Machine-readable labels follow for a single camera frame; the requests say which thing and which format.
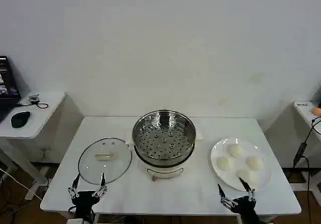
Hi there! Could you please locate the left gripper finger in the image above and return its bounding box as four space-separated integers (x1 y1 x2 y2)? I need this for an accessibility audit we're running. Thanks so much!
91 172 109 197
68 174 80 199

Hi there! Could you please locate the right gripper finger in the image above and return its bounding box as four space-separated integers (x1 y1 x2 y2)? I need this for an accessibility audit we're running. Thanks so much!
238 177 256 201
217 183 238 209

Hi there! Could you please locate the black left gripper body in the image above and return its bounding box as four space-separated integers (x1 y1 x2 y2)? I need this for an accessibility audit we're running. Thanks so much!
72 190 101 222

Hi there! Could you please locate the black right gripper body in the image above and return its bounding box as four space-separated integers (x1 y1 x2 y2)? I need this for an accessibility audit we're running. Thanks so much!
232 197 259 221

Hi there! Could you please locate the white steamed bun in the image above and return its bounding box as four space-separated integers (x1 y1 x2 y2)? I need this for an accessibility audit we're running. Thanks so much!
237 169 259 187
227 144 245 159
247 156 264 171
217 156 235 172

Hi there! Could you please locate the round glass lid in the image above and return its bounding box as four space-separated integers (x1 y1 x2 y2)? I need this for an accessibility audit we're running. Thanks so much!
77 138 133 186

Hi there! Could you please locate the white oval plate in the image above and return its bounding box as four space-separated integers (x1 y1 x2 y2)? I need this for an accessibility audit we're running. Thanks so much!
210 138 273 192

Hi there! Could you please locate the white electric cooker pot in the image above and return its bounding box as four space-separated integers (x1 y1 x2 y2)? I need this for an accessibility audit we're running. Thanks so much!
125 130 204 183

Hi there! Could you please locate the black computer mouse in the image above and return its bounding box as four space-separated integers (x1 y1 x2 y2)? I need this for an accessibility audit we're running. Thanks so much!
10 110 31 129

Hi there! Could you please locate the black computer monitor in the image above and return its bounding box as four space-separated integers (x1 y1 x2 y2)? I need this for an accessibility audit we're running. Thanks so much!
0 55 21 121

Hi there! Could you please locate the black cable with adapter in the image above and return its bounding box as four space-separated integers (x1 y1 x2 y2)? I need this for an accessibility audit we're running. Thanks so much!
292 116 321 224

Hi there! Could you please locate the small device with black cable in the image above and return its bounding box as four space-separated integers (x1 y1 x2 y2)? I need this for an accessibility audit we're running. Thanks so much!
17 94 49 109

